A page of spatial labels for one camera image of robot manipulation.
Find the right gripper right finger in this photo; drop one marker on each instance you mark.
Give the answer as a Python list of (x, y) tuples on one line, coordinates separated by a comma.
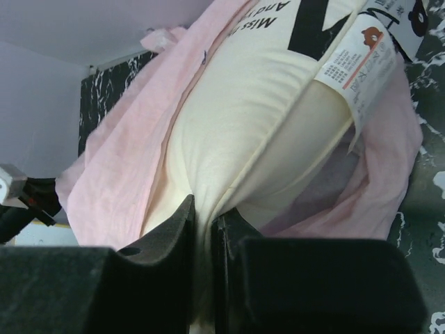
[(271, 285)]

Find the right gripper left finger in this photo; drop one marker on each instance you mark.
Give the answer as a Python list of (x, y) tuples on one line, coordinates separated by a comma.
[(142, 288)]

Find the pink purple printed pillowcase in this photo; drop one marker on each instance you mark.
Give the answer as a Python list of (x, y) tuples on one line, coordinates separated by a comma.
[(105, 193)]

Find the cream pillow with bear print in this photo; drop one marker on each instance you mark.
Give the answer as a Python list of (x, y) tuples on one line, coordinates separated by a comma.
[(302, 121)]

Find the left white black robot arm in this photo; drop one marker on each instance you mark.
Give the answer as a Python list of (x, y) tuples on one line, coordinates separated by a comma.
[(24, 199)]

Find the white board with yellow frame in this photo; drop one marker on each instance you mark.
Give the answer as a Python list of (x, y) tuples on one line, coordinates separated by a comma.
[(38, 234)]

